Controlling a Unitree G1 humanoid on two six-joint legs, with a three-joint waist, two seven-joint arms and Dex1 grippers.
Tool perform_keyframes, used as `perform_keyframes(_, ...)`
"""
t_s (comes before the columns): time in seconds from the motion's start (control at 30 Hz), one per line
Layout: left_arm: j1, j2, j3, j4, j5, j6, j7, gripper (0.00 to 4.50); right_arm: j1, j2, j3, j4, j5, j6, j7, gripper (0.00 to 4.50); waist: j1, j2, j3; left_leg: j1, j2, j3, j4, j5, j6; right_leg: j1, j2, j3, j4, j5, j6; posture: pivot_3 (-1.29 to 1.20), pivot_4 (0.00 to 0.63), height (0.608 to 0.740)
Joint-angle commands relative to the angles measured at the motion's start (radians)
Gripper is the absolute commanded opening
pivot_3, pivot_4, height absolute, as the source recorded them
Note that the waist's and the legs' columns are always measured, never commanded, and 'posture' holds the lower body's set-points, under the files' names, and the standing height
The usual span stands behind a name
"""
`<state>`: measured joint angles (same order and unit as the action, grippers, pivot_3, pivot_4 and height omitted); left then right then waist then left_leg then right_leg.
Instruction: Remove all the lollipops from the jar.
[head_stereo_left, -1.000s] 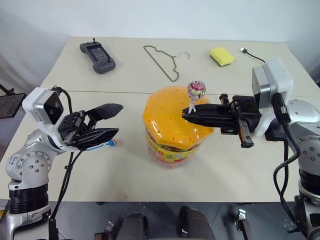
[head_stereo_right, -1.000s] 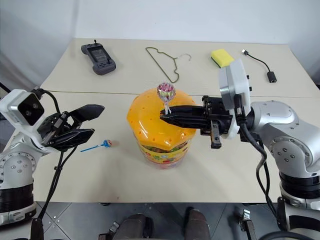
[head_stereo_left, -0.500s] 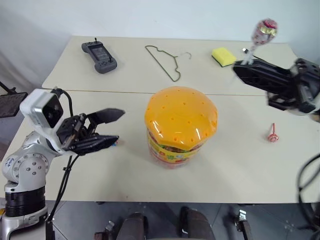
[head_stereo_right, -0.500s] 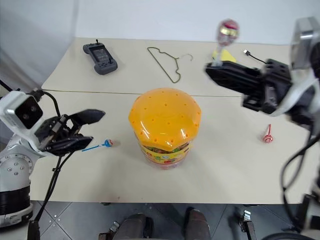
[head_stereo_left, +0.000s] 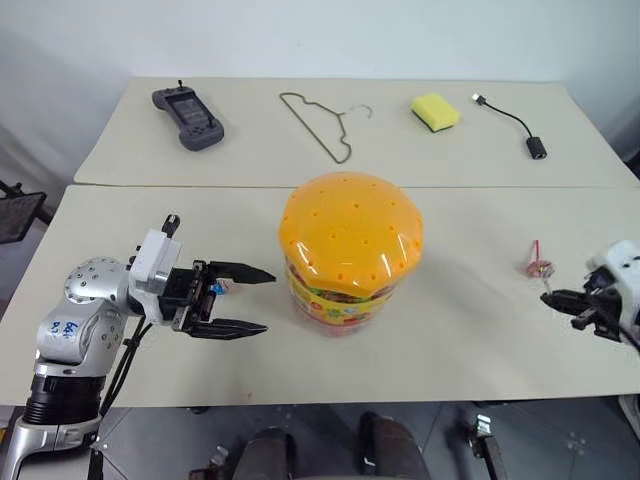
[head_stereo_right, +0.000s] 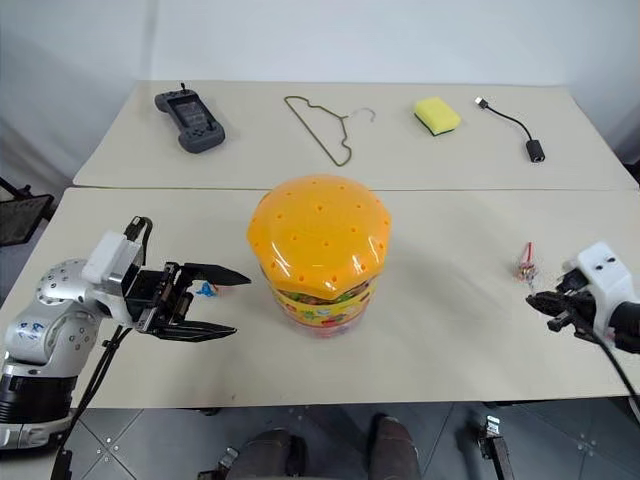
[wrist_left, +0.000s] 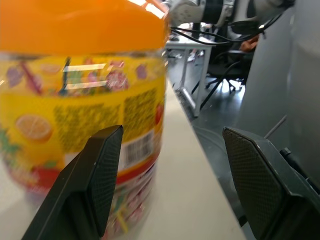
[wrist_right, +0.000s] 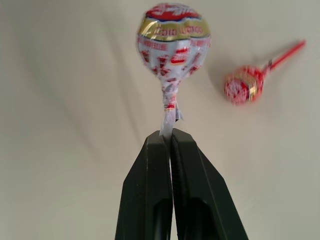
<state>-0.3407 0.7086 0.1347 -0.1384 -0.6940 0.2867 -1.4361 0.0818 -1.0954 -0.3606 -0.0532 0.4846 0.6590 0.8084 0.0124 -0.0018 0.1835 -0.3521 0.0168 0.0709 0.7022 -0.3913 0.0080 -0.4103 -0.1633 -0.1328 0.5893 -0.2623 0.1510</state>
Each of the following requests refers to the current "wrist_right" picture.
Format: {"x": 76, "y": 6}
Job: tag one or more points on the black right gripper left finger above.
{"x": 145, "y": 190}

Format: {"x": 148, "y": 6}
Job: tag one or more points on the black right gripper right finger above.
{"x": 200, "y": 195}

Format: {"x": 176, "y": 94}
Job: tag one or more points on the white red lollipop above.
{"x": 172, "y": 47}

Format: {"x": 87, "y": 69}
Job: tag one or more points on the red wrapped lollipop red stick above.
{"x": 243, "y": 83}

